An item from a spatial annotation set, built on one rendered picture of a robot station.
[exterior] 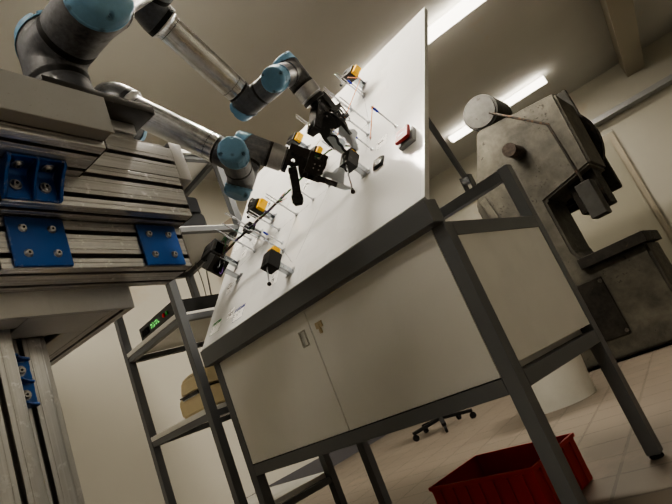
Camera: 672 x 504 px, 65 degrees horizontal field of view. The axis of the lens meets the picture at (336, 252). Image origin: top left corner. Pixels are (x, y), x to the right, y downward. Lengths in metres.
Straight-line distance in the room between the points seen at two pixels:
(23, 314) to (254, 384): 1.13
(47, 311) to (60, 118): 0.33
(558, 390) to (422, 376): 1.87
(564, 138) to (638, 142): 3.01
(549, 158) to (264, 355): 3.01
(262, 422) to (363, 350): 0.59
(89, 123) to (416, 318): 0.91
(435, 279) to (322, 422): 0.64
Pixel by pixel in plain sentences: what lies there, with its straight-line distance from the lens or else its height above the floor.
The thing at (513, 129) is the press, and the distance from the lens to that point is 4.45.
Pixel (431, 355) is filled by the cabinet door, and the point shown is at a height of 0.51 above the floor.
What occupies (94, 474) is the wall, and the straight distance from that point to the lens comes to 3.56.
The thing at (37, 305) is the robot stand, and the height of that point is 0.82.
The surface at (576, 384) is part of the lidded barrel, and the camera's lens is 3.29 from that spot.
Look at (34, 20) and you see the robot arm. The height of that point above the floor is 1.37.
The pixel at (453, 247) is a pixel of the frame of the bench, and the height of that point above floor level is 0.73.
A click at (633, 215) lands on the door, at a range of 7.11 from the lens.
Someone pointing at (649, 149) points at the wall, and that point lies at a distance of 7.24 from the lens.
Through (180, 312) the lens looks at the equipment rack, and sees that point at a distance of 2.23.
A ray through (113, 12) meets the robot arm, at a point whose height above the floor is 1.28.
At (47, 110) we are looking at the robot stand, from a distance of 0.87.
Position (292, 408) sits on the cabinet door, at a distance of 1.84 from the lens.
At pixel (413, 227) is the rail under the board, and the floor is 0.82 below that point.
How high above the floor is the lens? 0.50
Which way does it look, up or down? 15 degrees up
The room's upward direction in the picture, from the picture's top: 23 degrees counter-clockwise
